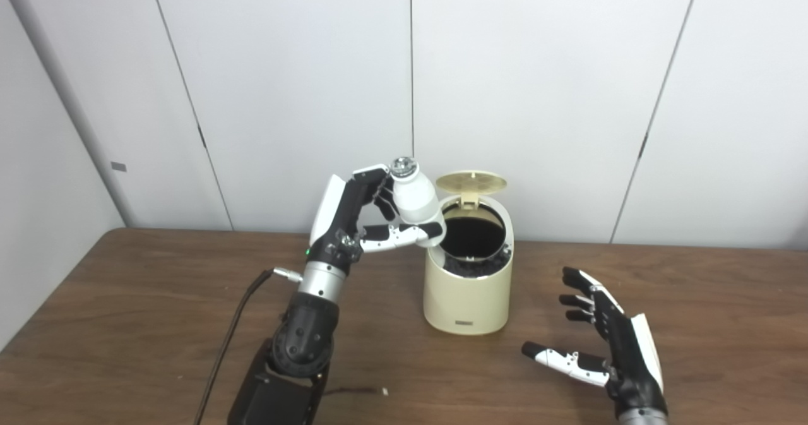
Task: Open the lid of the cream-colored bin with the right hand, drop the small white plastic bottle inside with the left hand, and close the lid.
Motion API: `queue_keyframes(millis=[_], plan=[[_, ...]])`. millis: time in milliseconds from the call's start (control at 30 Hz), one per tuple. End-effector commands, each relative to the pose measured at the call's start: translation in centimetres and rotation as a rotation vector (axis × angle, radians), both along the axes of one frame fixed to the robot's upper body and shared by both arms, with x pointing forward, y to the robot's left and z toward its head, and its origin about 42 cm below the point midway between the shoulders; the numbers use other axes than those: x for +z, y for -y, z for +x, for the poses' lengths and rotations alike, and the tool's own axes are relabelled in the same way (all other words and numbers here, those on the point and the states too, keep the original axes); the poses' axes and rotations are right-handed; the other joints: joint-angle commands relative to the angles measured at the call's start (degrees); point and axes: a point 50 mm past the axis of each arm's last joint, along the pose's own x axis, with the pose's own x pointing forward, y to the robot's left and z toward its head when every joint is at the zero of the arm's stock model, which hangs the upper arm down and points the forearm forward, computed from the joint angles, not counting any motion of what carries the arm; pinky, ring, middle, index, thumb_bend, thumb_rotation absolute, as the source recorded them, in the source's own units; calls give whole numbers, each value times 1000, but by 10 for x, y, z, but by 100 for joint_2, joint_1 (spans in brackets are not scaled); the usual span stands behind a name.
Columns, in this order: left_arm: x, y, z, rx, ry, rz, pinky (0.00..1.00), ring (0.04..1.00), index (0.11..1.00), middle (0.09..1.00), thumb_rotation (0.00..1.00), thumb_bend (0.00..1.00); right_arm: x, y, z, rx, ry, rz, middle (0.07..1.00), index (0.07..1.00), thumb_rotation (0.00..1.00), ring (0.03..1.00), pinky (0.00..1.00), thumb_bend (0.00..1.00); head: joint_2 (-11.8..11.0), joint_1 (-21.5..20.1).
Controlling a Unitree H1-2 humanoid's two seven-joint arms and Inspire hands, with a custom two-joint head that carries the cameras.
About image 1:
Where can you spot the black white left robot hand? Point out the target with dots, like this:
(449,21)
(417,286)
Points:
(344,216)

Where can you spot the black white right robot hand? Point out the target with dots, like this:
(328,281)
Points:
(631,362)

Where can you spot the small white plastic bottle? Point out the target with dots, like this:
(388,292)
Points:
(415,201)

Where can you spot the cream round bin lid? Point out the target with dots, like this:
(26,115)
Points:
(470,183)

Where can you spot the cream-colored round bin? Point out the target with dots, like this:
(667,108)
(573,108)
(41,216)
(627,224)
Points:
(467,302)

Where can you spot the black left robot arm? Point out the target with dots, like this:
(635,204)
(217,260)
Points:
(303,343)

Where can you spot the small gray wall label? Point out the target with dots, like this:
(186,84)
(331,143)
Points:
(118,166)

